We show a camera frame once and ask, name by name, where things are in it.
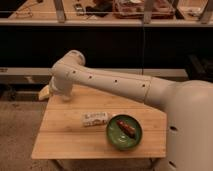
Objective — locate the dark device on bench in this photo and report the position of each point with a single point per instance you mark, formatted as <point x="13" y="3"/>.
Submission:
<point x="79" y="9"/>

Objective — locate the wooden side table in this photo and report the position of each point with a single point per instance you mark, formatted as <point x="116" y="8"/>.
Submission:
<point x="63" y="137"/>

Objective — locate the brown chocolate bar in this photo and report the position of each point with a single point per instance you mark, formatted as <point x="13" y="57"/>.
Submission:
<point x="127" y="129"/>

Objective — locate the red tray on bench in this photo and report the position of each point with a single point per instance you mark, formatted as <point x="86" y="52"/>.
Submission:
<point x="161" y="9"/>

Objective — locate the white snack packet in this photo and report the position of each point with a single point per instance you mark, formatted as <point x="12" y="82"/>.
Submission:
<point x="94" y="119"/>

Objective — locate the green round plate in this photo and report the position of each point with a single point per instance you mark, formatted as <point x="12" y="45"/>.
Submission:
<point x="117" y="138"/>

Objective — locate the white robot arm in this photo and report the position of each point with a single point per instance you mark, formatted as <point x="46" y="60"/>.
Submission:
<point x="188" y="105"/>

